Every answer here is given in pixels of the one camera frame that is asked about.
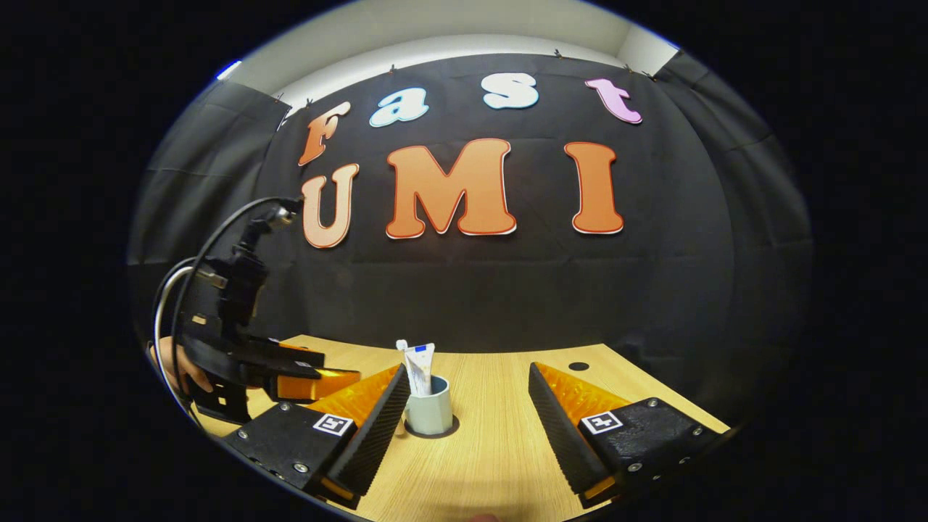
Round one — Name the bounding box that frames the black backdrop cloth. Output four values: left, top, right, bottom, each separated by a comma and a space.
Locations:
127, 52, 813, 428

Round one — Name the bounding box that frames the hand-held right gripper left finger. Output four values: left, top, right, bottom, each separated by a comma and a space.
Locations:
220, 364, 411, 510

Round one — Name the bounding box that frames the white cable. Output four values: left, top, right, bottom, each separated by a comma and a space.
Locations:
152, 265, 228, 407

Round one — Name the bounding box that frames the wooden desktop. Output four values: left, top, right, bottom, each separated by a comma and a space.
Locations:
192, 333, 729, 522

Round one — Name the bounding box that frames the black cable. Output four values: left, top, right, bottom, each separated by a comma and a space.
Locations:
170, 196, 302, 415

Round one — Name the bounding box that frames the white toothpaste tube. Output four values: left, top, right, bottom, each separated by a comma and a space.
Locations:
405, 343, 436, 398

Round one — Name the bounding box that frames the dark brown round coaster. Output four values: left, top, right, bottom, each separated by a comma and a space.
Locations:
403, 415, 460, 440

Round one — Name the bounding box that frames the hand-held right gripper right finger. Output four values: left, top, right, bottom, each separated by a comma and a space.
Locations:
528, 362, 729, 510

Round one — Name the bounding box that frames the grey-green cup with wooden handle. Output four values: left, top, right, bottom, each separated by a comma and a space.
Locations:
404, 375, 454, 436

